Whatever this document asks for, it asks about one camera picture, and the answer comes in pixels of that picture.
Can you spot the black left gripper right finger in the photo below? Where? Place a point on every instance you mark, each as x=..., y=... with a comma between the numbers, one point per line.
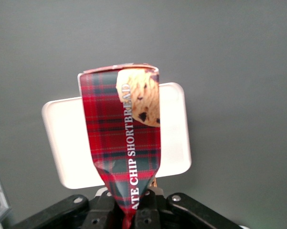
x=150, y=212

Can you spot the red tartan cookie box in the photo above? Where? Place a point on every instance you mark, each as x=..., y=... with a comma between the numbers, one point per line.
x=105, y=119

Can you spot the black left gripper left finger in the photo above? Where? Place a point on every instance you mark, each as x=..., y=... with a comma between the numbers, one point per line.
x=102, y=212

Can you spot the white rectangular tray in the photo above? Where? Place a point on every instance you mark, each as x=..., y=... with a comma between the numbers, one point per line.
x=62, y=143

